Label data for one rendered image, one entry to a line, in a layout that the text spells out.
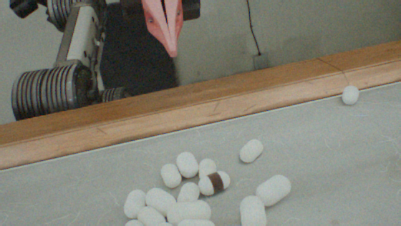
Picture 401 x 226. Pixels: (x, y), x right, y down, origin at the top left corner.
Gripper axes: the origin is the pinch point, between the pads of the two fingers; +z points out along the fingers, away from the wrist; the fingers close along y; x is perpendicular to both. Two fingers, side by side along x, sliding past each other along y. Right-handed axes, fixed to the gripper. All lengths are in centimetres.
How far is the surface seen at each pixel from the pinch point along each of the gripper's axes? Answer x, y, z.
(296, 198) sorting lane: -2.5, 7.8, 20.8
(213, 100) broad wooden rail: 10.2, 4.6, 2.4
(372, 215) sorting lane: -5.4, 12.5, 24.1
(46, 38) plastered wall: 144, -62, -132
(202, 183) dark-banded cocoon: -1.5, -0.2, 17.2
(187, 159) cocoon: 0.9, -1.0, 13.7
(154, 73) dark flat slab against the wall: 164, -5, -108
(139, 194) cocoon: -1.4, -6.2, 16.9
